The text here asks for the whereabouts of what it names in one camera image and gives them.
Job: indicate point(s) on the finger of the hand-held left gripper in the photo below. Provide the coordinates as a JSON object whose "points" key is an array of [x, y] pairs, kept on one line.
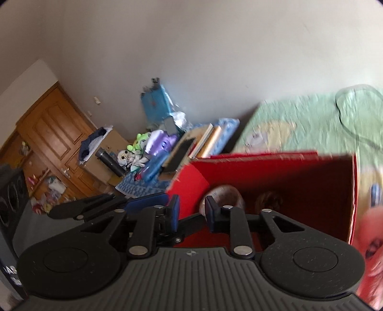
{"points": [[143, 201]]}

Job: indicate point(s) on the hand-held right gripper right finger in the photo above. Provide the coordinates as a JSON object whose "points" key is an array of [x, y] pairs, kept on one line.
{"points": [[211, 213]]}

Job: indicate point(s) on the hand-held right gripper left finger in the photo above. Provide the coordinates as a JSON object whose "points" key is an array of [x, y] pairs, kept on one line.
{"points": [[174, 213]]}

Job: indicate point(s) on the large red paper bag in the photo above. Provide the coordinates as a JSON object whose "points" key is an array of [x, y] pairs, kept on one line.
{"points": [[269, 170]]}

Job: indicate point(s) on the blue patterned cloth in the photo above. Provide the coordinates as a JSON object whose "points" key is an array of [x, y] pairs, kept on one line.
{"points": [[140, 187]]}

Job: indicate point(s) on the tape roll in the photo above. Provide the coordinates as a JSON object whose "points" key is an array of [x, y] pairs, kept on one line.
{"points": [[227, 193]]}

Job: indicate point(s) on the white big-eyed plush toy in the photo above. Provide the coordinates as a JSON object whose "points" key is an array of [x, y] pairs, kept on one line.
{"points": [[128, 158]]}

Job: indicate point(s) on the black bottle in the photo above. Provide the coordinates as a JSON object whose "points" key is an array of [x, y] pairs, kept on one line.
{"points": [[109, 161]]}

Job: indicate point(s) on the green frog plush toy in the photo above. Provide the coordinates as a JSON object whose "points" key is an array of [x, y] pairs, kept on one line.
{"points": [[139, 142]]}

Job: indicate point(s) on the purple toy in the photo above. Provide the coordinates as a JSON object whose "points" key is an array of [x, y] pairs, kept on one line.
{"points": [[161, 142]]}

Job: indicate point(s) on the tan cardboard box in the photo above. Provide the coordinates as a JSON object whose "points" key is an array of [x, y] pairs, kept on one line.
{"points": [[115, 140]]}

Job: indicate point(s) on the stack of books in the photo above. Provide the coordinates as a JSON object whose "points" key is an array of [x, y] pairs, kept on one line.
{"points": [[206, 142]]}

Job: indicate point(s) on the blue and white clothing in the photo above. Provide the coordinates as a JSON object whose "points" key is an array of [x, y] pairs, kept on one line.
{"points": [[89, 143]]}

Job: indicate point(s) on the white plastic bag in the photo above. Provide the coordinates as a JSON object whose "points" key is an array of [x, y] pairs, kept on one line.
{"points": [[179, 118]]}

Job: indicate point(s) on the pile of colourful packets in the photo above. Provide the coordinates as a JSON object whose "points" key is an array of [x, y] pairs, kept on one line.
{"points": [[48, 194]]}

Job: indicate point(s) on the blue hanging bag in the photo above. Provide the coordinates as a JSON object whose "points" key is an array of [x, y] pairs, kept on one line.
{"points": [[155, 101]]}

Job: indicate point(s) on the wooden wardrobe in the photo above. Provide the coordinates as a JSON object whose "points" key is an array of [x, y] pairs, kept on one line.
{"points": [[51, 119]]}

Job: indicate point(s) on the green printed bed sheet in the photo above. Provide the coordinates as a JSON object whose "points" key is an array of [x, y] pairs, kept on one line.
{"points": [[314, 119]]}

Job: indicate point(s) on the pink plush toy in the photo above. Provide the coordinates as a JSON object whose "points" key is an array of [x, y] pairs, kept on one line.
{"points": [[371, 227]]}

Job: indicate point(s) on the small blue object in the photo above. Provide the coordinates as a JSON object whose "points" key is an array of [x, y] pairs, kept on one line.
{"points": [[376, 194]]}

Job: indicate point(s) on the white wall switch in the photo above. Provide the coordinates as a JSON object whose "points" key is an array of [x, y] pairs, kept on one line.
{"points": [[97, 100]]}

